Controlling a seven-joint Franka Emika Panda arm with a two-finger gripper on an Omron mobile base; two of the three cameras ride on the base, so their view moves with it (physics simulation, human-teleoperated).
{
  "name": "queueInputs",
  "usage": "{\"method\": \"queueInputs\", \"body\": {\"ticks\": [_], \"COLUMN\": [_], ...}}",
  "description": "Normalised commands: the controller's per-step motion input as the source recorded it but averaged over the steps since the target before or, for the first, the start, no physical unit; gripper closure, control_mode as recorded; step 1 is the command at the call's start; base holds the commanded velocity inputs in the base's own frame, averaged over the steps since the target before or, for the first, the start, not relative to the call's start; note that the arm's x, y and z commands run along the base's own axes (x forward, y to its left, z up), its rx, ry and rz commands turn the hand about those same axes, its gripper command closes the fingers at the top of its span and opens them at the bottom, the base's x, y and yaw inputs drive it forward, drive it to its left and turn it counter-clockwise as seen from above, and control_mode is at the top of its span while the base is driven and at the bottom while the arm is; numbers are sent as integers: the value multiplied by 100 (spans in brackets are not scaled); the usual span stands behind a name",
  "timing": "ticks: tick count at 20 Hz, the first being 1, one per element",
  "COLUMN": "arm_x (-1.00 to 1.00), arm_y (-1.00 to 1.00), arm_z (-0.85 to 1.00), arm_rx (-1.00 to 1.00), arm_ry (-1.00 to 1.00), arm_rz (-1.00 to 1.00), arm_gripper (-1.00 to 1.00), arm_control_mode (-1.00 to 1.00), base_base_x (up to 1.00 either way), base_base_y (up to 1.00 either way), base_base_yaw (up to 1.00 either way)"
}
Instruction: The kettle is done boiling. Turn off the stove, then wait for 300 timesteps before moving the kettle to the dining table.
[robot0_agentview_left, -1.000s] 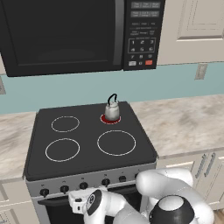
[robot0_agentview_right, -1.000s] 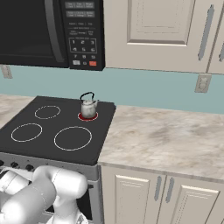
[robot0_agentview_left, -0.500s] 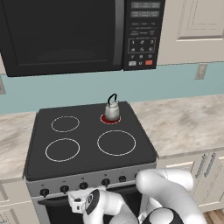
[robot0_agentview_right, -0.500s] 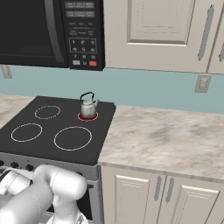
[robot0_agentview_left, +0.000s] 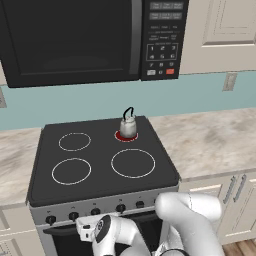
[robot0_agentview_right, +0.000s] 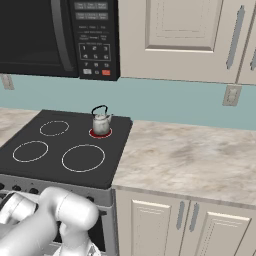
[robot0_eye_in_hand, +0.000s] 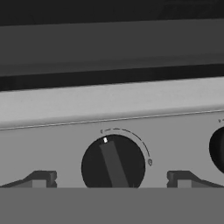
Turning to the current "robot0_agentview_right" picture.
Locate cream base cupboard door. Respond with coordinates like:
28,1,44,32
179,199,256,256
114,189,192,256

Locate beige wall socket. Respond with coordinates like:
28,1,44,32
0,73,16,91
222,84,243,107

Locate cream wall cupboard door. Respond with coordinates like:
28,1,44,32
235,19,256,86
118,0,256,85

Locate grey base cupboard handle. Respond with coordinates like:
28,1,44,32
188,202,200,233
175,200,186,231

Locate grey wall cupboard handle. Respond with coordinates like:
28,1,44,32
249,48,256,71
225,4,246,71

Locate black stove with hob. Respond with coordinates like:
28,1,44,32
0,109,134,256

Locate black microwave door handle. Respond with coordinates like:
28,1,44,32
50,0,77,73

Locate silver kettle with black handle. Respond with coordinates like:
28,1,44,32
90,104,114,136

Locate black microwave oven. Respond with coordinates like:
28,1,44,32
0,0,121,82

